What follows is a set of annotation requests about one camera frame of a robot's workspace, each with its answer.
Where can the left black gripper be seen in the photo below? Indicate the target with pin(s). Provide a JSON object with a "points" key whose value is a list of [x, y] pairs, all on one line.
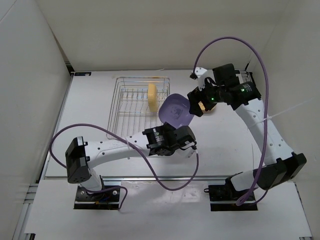
{"points": [[166, 127]]}

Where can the yellow plate in rack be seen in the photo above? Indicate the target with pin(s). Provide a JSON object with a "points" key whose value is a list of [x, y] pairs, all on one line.
{"points": [[152, 98]]}

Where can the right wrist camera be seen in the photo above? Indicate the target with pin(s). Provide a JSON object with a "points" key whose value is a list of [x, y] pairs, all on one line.
{"points": [[199, 74]]}

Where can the yellow panda plate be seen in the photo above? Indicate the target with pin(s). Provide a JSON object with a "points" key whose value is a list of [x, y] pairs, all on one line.
{"points": [[207, 106]]}

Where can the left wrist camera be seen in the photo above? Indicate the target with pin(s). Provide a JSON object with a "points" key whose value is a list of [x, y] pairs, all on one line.
{"points": [[190, 149]]}

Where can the purple panda plate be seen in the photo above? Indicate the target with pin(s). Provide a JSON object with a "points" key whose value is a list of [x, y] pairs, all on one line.
{"points": [[175, 111]]}

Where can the aluminium rail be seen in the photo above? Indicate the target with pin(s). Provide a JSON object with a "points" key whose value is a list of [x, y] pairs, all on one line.
{"points": [[149, 178]]}

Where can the pink panda plate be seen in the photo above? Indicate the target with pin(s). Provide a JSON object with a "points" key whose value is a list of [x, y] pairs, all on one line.
{"points": [[210, 111]]}

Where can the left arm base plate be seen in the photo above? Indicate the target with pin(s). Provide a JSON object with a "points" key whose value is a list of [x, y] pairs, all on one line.
{"points": [[109, 200]]}

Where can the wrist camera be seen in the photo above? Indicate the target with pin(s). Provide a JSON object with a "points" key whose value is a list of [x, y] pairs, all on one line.
{"points": [[190, 149], [199, 74]]}

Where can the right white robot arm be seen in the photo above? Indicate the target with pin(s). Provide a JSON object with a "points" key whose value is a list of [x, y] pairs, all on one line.
{"points": [[279, 163]]}

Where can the metal wire dish rack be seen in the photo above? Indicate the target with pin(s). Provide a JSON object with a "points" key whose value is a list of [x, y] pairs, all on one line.
{"points": [[129, 110]]}

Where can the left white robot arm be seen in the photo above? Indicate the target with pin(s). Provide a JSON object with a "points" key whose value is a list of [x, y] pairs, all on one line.
{"points": [[83, 156]]}

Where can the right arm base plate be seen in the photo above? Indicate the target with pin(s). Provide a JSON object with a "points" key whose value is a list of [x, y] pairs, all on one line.
{"points": [[223, 200]]}

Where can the white zip tie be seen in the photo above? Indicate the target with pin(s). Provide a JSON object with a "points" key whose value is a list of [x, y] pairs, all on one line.
{"points": [[269, 117]]}

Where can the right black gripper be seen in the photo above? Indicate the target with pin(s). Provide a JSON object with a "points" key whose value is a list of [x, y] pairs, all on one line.
{"points": [[195, 97]]}

